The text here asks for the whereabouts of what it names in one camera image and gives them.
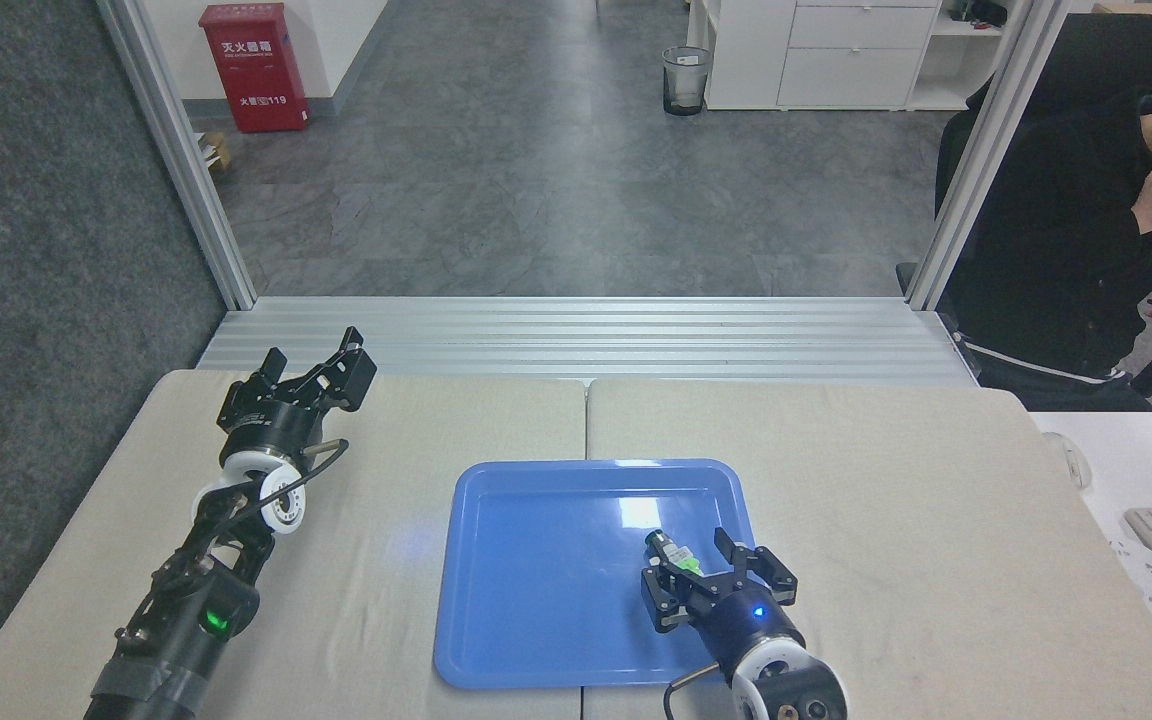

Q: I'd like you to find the blue plastic tray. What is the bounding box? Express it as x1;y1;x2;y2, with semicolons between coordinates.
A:
433;458;780;691

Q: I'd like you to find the silver aluminium post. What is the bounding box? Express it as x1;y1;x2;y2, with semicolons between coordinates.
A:
904;0;1073;311
96;0;258;310

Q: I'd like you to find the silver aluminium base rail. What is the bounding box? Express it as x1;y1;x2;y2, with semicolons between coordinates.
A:
196;295;979;388

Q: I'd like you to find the small cardboard box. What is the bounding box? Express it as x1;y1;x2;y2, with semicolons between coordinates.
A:
193;130;233;174

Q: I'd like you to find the white power strip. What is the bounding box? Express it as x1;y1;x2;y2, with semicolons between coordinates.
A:
1107;537;1152;627

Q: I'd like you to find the grey waste bin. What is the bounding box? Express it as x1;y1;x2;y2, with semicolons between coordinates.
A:
662;46;713;117

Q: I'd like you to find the black office chair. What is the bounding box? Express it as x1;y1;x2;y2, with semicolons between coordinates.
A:
896;12;1152;399

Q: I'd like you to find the red fire extinguisher box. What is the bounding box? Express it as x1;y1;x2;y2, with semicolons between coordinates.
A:
198;2;311;134

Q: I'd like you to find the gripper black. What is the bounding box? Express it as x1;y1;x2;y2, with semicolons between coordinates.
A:
640;526;806;677
218;326;379;469

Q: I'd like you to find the white computer mouse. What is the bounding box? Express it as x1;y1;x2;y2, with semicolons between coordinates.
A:
1053;431;1094;490

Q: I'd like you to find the white drawer cabinet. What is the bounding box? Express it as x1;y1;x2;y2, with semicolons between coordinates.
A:
686;0;1009;112

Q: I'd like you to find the person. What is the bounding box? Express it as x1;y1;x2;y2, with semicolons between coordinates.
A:
939;85;1152;413

